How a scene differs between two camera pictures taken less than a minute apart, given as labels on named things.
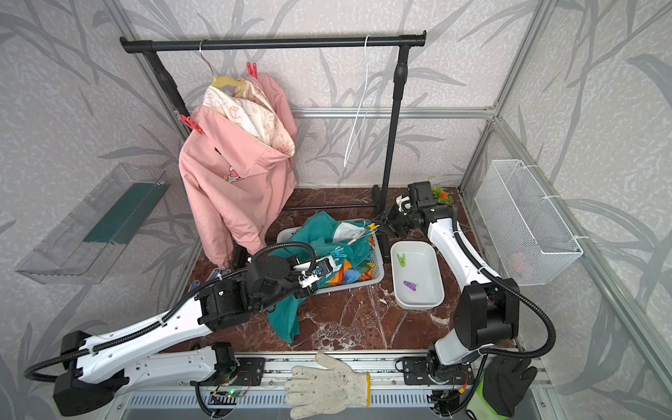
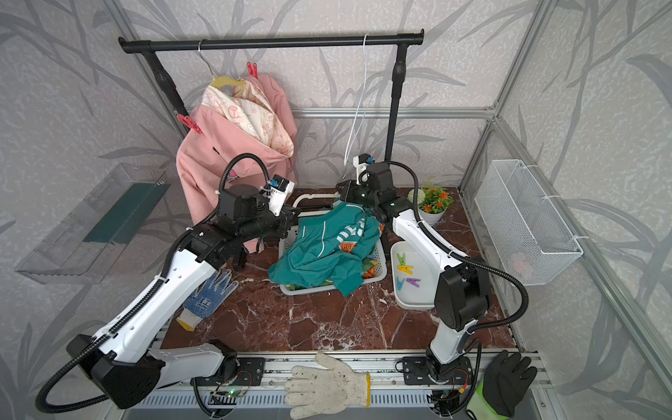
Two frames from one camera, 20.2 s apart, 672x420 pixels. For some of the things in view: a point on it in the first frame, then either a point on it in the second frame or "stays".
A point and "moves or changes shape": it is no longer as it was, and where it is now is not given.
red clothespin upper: (254, 71) stays
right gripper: (391, 214) -> (346, 192)
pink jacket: (238, 165) stays
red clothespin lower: (191, 122) stays
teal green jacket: (309, 238) moves or changes shape
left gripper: (305, 292) -> (284, 220)
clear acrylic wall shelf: (84, 246) stays
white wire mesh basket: (530, 242) stays
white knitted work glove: (334, 390) stays
